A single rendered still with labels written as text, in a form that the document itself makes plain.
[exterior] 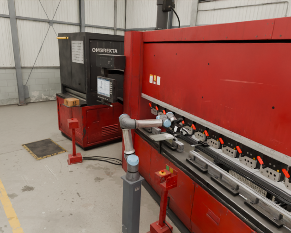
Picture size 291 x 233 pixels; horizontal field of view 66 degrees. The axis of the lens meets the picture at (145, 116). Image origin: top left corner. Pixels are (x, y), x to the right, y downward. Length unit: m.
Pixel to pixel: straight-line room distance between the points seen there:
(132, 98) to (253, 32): 2.09
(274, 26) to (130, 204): 2.00
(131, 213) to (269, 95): 1.72
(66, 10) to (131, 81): 6.42
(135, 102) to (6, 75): 6.05
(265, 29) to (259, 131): 0.74
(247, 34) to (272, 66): 0.33
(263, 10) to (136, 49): 4.34
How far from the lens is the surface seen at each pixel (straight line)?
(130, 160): 2.28
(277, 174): 1.92
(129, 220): 2.62
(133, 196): 2.44
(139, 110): 3.60
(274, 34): 1.86
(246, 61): 1.99
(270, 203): 2.08
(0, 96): 8.94
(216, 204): 2.30
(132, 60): 3.42
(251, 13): 7.14
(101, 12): 10.15
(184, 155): 2.74
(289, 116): 1.79
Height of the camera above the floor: 2.05
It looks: 17 degrees down
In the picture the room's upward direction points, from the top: 3 degrees clockwise
